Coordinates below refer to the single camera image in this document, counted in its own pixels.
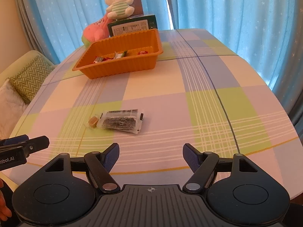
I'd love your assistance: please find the brown candy clear wrapper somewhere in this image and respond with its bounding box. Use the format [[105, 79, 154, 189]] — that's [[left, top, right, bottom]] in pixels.
[[85, 115, 100, 129]]

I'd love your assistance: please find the orange plastic tray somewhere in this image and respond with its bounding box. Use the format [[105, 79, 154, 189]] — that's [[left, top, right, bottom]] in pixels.
[[72, 29, 163, 79]]

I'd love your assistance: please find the light green sofa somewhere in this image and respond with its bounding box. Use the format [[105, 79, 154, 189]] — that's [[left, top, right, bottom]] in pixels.
[[0, 50, 57, 86]]

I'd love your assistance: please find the white green snack packet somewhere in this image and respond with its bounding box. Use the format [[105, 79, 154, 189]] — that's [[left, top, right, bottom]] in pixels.
[[114, 52, 124, 59]]

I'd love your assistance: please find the blue star curtain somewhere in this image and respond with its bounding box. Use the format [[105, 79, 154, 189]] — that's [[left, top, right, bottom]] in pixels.
[[163, 0, 303, 133], [13, 0, 175, 65]]

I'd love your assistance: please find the green zigzag cushion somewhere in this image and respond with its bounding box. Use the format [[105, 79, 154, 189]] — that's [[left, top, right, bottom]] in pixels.
[[9, 55, 56, 104]]

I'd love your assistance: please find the checkered tablecloth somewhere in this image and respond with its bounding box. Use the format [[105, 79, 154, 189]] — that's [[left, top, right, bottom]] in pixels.
[[4, 29, 302, 198]]

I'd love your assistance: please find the person's left hand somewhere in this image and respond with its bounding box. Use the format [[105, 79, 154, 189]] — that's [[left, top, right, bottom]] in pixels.
[[0, 179, 12, 221]]

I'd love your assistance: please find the left blue star curtain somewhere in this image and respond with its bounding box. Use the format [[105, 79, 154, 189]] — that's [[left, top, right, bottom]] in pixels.
[[13, 0, 175, 65]]

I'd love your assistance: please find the white cushion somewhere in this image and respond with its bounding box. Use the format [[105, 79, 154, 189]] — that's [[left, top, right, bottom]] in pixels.
[[0, 79, 28, 139]]

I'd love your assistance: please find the right blue star curtain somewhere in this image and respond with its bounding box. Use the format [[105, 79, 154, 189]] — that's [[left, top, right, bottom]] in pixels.
[[163, 0, 303, 133]]

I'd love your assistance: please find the pink starfish plush toy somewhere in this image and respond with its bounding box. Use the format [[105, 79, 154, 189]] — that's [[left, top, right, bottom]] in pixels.
[[82, 13, 113, 47]]

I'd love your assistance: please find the green wrapped candy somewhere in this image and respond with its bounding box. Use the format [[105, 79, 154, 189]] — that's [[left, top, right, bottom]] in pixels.
[[122, 50, 127, 57]]

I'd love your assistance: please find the red white wrapped candy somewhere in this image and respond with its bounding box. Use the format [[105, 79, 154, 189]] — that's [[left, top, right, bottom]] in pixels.
[[93, 56, 113, 64]]

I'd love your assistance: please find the white rabbit plush toy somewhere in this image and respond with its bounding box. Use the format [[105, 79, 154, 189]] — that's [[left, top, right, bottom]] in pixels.
[[105, 0, 135, 20]]

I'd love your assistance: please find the clear black seaweed packet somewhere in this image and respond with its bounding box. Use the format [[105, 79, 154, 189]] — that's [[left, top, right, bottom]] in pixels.
[[97, 109, 144, 134]]

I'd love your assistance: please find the green tea box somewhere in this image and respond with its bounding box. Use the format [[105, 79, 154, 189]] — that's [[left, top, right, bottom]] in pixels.
[[107, 14, 158, 37]]

